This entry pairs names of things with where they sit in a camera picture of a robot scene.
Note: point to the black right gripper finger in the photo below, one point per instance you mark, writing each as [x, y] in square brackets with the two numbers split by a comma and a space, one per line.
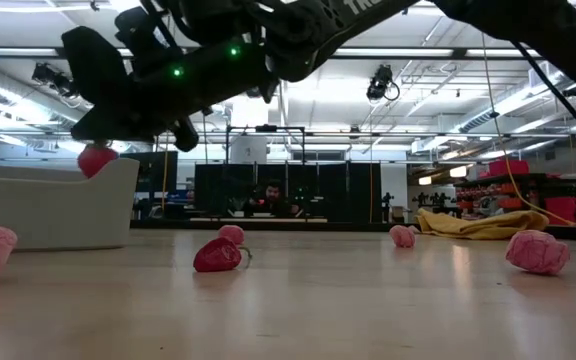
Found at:
[168, 131]
[98, 75]

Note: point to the red toy tomato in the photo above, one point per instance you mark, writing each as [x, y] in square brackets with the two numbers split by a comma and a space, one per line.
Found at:
[95, 160]

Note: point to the red toy chili with stem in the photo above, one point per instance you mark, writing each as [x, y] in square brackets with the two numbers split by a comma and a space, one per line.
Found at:
[217, 256]

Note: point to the grey plastic tupperware container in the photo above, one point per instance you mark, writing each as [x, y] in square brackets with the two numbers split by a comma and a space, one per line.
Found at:
[53, 210]

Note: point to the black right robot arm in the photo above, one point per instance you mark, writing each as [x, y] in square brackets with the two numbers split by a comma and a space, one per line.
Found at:
[543, 25]

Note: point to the black ceiling-mounted device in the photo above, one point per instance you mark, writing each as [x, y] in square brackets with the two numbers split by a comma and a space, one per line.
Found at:
[50, 77]

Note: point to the white box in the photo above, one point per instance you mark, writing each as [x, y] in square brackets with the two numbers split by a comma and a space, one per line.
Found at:
[248, 150]

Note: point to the person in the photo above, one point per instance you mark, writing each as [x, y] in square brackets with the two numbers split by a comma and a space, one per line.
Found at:
[270, 200]

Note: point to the black partition panels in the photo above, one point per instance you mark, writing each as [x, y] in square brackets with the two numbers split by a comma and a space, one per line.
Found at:
[348, 192]

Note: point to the yellow cloth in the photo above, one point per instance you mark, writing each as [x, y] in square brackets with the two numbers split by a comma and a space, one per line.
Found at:
[483, 226]

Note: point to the large red storage bin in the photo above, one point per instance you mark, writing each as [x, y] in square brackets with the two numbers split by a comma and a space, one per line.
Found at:
[568, 210]

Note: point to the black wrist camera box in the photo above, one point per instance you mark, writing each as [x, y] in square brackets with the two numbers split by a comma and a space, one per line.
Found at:
[138, 30]

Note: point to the black background rig frame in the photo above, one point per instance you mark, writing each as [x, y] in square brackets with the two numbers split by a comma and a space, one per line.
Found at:
[265, 128]

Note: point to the black hanging overhead camera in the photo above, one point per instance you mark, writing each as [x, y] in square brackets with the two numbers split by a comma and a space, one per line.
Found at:
[380, 82]

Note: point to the frame beam with light strips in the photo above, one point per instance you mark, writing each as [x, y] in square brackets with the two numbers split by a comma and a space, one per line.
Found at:
[393, 52]

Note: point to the black metal table frame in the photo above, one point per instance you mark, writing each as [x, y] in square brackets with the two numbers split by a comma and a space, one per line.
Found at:
[348, 226]

